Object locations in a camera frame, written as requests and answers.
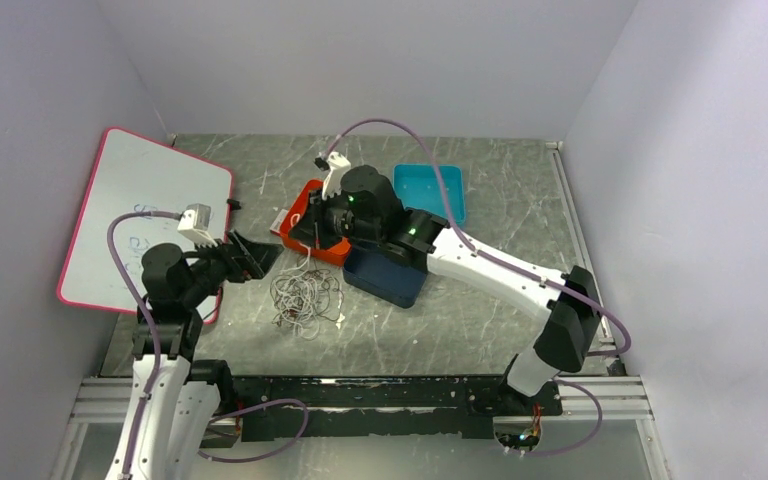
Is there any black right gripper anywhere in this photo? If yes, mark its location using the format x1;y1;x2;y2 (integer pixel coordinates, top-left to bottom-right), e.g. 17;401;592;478
288;184;383;251

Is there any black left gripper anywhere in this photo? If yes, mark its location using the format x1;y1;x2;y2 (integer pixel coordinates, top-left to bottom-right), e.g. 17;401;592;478
180;227;282;307

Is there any brown cable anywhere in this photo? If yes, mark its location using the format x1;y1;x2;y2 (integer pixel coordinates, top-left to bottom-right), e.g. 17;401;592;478
271;258;346;339

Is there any black cable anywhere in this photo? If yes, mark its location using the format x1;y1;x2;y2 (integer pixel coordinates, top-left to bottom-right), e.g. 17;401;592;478
271;264;342;336

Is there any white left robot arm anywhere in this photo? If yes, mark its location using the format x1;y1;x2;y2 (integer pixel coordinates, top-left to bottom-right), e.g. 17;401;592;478
106;231;284;479

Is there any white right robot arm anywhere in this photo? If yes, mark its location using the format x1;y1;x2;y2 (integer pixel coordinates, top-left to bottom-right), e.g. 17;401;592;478
289;166;601;414

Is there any red and white small box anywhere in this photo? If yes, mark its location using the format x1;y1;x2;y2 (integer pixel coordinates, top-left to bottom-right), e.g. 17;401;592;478
270;209;289;235

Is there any orange plastic bin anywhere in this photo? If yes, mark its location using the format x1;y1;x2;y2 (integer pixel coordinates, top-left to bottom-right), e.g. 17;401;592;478
273;179;351;267

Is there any dark blue plastic bin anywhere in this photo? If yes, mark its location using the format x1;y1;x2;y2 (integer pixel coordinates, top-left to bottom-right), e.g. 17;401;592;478
343;248;427;309

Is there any teal plastic bin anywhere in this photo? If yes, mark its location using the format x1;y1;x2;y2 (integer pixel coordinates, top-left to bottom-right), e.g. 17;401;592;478
393;164;466;226

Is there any pink-framed whiteboard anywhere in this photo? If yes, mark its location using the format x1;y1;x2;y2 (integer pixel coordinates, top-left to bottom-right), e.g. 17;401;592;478
57;128;234;313

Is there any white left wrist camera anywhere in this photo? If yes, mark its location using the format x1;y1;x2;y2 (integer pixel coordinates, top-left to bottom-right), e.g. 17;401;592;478
177;203;219;248

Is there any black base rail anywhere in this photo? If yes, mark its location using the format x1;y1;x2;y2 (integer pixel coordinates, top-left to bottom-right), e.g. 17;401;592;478
206;374;563;444

